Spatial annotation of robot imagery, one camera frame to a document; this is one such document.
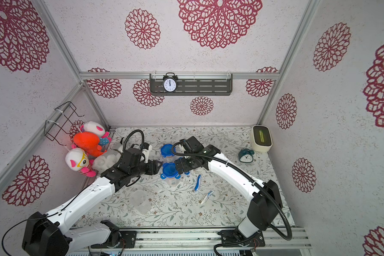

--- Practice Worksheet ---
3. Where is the clear plastic container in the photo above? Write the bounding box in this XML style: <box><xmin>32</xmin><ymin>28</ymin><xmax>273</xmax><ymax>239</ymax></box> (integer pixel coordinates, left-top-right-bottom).
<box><xmin>163</xmin><ymin>156</ymin><xmax>175</xmax><ymax>163</ymax></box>
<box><xmin>165</xmin><ymin>178</ymin><xmax>180</xmax><ymax>187</ymax></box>
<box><xmin>130</xmin><ymin>190</ymin><xmax>151</xmax><ymax>214</ymax></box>

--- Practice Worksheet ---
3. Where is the blue container lid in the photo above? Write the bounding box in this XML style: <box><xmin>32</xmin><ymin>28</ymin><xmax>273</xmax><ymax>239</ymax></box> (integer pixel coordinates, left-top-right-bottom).
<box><xmin>161</xmin><ymin>163</ymin><xmax>181</xmax><ymax>179</ymax></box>

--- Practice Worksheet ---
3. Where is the blue toothbrush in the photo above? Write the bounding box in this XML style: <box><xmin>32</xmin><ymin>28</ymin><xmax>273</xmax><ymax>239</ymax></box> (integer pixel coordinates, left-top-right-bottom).
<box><xmin>194</xmin><ymin>175</ymin><xmax>202</xmax><ymax>192</ymax></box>

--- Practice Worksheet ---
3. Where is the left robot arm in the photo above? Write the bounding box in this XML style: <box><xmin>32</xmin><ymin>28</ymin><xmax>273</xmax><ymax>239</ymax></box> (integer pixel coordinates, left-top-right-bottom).
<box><xmin>22</xmin><ymin>148</ymin><xmax>163</xmax><ymax>256</ymax></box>

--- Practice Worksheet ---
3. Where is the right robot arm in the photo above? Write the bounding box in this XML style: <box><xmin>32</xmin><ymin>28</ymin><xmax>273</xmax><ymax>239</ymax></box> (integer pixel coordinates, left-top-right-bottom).
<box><xmin>171</xmin><ymin>136</ymin><xmax>293</xmax><ymax>241</ymax></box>

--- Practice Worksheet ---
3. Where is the white small plush dog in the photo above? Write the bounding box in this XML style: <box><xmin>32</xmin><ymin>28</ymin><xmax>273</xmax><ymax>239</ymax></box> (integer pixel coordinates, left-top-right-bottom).
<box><xmin>92</xmin><ymin>141</ymin><xmax>123</xmax><ymax>173</ymax></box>

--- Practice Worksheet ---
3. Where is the wrapped toothbrush lower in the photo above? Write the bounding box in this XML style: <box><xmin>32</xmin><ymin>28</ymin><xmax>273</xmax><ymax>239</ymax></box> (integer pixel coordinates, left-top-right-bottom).
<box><xmin>201</xmin><ymin>191</ymin><xmax>213</xmax><ymax>205</ymax></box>

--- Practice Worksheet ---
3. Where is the teal alarm clock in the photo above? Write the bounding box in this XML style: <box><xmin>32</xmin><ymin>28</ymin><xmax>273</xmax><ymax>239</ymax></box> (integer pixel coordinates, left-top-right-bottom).
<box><xmin>238</xmin><ymin>148</ymin><xmax>255</xmax><ymax>163</ymax></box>

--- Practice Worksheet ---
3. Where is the red plush toy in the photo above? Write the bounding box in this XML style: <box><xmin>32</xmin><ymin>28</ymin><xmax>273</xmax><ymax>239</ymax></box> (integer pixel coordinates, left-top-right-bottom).
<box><xmin>73</xmin><ymin>132</ymin><xmax>106</xmax><ymax>157</ymax></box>

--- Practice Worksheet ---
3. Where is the upper white pink plush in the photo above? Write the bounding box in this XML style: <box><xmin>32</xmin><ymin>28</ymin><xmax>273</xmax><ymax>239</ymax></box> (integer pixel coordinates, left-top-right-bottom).
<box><xmin>80</xmin><ymin>121</ymin><xmax>109</xmax><ymax>138</ymax></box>

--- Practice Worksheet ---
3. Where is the white pink plush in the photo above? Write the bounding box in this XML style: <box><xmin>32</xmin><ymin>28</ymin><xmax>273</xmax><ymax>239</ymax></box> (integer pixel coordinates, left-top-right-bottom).
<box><xmin>80</xmin><ymin>121</ymin><xmax>109</xmax><ymax>138</ymax></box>
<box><xmin>65</xmin><ymin>148</ymin><xmax>97</xmax><ymax>177</ymax></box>

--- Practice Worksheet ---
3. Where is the lower white pink plush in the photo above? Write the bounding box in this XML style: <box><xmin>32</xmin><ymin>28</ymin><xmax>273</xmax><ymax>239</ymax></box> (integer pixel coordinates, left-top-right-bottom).
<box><xmin>65</xmin><ymin>148</ymin><xmax>97</xmax><ymax>177</ymax></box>

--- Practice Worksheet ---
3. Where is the cream box with green window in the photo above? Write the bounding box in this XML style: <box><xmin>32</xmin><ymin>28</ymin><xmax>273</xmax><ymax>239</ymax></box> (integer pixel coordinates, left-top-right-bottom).
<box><xmin>250</xmin><ymin>125</ymin><xmax>273</xmax><ymax>153</ymax></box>

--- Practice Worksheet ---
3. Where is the black alarm clock on shelf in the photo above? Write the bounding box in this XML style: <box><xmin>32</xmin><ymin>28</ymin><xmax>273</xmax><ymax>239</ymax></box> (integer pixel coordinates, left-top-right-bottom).
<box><xmin>163</xmin><ymin>72</ymin><xmax>178</xmax><ymax>93</ymax></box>

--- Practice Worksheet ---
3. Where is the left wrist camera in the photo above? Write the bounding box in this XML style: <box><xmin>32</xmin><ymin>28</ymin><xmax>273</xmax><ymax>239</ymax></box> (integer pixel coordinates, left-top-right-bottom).
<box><xmin>142</xmin><ymin>143</ymin><xmax>152</xmax><ymax>163</ymax></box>

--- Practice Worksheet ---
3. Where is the grey wall shelf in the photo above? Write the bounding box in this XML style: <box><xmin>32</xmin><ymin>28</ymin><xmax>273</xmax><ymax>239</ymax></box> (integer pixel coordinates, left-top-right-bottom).
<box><xmin>149</xmin><ymin>73</ymin><xmax>233</xmax><ymax>96</ymax></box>

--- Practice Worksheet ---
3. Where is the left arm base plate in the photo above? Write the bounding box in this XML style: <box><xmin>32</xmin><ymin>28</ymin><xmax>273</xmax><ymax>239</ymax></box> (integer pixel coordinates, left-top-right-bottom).
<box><xmin>90</xmin><ymin>230</ymin><xmax>137</xmax><ymax>249</ymax></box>

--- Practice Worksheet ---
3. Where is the black wire basket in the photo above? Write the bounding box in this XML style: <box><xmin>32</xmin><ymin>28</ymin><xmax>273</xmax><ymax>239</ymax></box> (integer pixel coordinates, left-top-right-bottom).
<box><xmin>43</xmin><ymin>101</ymin><xmax>84</xmax><ymax>146</ymax></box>

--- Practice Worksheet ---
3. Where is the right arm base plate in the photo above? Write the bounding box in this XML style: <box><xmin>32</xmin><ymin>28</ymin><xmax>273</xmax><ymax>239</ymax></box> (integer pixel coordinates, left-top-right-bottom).
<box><xmin>217</xmin><ymin>229</ymin><xmax>266</xmax><ymax>247</ymax></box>

